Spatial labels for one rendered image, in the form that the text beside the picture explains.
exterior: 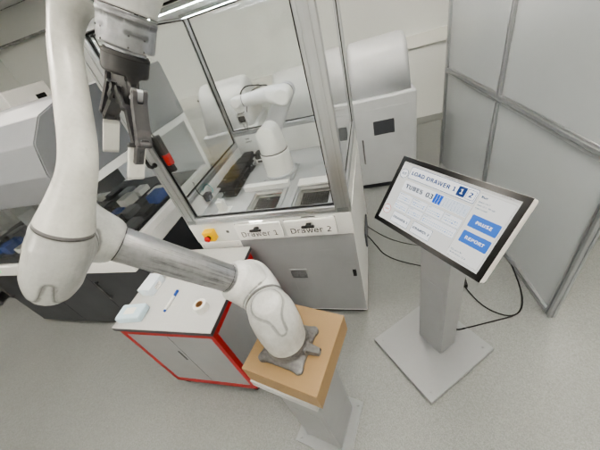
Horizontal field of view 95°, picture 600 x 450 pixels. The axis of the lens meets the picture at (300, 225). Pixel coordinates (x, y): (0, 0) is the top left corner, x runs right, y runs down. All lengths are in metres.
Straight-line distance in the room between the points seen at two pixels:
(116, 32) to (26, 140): 1.31
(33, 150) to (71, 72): 1.14
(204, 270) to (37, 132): 1.15
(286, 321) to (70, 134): 0.70
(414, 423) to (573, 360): 0.93
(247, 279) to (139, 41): 0.72
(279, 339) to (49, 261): 0.61
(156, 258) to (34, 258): 0.29
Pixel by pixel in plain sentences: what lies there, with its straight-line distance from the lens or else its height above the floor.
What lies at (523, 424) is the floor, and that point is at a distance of 1.98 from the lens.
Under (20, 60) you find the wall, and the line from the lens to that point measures 6.31.
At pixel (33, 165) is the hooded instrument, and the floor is 1.56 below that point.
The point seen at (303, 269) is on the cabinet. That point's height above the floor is 0.52.
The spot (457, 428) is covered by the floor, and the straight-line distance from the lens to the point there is 1.90.
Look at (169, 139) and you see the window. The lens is 1.57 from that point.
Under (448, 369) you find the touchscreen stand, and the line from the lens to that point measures 1.96.
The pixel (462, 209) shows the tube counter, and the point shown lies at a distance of 1.16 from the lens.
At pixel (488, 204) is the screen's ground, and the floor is 1.15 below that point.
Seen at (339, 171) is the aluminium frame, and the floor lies 1.18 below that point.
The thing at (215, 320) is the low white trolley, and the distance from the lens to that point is 1.47.
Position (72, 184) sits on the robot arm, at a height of 1.67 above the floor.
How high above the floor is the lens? 1.81
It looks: 37 degrees down
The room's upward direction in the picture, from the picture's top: 18 degrees counter-clockwise
